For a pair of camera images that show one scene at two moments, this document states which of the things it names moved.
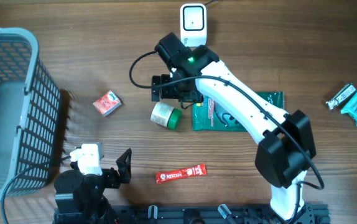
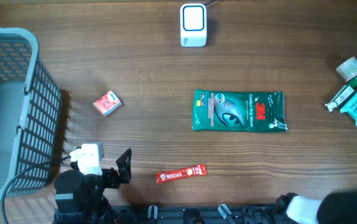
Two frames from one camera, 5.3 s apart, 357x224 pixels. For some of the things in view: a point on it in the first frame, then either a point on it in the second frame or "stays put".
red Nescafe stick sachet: (165, 176) stays put
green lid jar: (166, 116) → (351, 71)
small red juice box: (107, 103) stays put
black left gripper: (114, 182) stays put
